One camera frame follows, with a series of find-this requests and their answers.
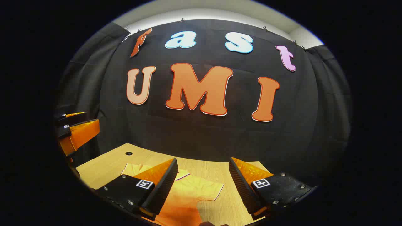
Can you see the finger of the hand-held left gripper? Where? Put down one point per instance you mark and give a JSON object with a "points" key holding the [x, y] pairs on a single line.
{"points": [[73, 118], [81, 133]]}

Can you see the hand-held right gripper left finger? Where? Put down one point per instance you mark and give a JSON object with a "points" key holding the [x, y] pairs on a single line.
{"points": [[163, 188]]}

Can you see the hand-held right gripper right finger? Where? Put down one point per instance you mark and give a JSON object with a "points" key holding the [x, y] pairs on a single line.
{"points": [[241, 185]]}

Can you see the orange T-shirt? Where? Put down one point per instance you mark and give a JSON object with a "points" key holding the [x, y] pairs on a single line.
{"points": [[191, 191]]}

